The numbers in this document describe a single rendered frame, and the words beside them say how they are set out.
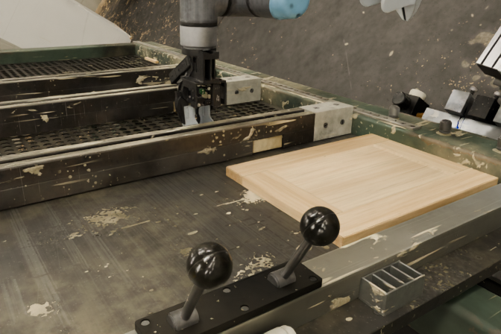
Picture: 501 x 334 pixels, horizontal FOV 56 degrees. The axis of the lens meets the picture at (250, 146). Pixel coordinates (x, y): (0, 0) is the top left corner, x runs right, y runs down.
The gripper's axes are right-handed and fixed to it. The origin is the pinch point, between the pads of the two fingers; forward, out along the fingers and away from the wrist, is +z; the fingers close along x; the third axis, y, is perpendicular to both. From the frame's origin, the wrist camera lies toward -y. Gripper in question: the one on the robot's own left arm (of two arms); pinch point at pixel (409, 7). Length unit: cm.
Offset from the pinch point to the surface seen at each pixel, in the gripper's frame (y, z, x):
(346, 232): 19.3, 25.0, 1.9
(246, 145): 17.8, 30.6, -35.0
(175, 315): 42.3, 5.5, 11.4
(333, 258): 24.8, 18.4, 8.4
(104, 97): 36, 21, -72
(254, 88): -2, 47, -76
